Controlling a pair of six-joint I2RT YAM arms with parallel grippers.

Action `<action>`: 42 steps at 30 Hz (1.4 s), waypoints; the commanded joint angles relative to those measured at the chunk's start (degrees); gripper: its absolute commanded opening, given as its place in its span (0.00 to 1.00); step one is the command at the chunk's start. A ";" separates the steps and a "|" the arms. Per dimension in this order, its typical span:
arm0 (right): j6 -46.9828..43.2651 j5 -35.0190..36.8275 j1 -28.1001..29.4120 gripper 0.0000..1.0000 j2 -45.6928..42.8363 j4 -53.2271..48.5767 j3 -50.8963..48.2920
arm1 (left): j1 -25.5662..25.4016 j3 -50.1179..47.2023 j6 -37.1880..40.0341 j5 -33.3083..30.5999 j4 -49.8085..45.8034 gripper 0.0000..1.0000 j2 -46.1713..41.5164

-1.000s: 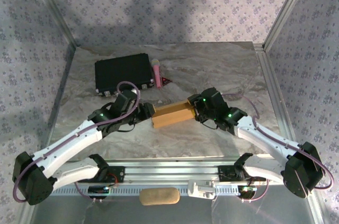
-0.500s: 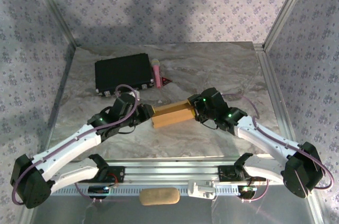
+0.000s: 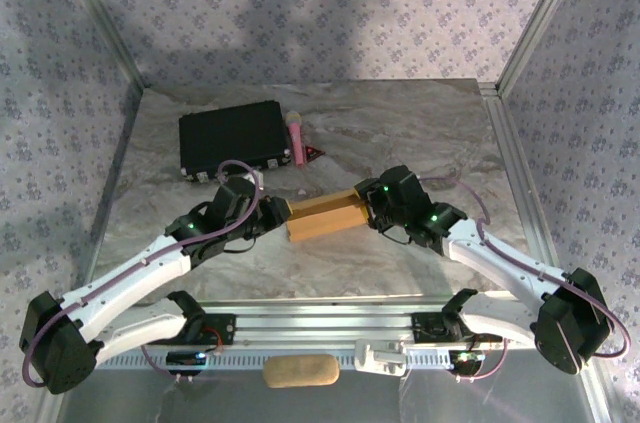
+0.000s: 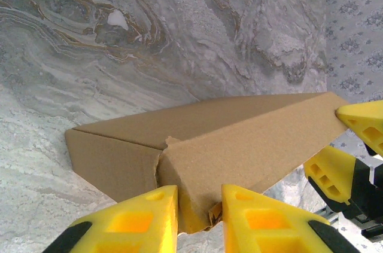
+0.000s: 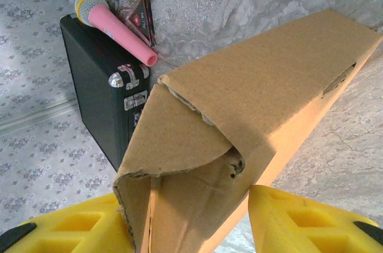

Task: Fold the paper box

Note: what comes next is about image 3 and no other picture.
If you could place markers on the pink toy microphone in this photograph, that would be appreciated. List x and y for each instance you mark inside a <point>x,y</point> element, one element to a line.
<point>296,138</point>

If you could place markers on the tan foam pad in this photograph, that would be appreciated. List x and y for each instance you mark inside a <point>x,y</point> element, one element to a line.
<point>301,371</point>

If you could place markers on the aluminium side rail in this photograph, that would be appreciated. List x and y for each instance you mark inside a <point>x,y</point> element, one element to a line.
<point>520,178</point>

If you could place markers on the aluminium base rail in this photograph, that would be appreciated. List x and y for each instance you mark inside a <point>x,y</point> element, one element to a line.
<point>325,323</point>

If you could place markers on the small green circuit board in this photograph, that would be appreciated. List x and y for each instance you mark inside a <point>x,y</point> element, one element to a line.
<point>467,358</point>

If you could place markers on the small red triangle piece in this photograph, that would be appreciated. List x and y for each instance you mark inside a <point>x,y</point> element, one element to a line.
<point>314,154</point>

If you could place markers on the brown cardboard paper box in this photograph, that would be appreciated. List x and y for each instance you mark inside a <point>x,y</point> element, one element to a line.
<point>325,218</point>

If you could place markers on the white plastic bracket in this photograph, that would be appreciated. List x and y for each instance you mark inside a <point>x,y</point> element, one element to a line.
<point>377,357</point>

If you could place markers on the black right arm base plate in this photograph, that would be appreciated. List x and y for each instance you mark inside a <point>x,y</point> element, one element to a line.
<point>435,328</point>

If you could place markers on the black hard case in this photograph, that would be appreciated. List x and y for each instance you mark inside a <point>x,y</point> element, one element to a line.
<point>230,138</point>

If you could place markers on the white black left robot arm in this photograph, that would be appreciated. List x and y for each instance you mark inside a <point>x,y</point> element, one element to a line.
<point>130,285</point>

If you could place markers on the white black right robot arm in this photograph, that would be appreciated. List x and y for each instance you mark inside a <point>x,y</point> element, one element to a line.
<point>500,268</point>

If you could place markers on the aluminium frame post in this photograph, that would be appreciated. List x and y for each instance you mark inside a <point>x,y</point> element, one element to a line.
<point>542,18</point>
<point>102,18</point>

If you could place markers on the black electronics module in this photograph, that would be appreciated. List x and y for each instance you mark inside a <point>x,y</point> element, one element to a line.
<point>185,360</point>

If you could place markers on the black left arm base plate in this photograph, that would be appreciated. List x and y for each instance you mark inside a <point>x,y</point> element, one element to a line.
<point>220,330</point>

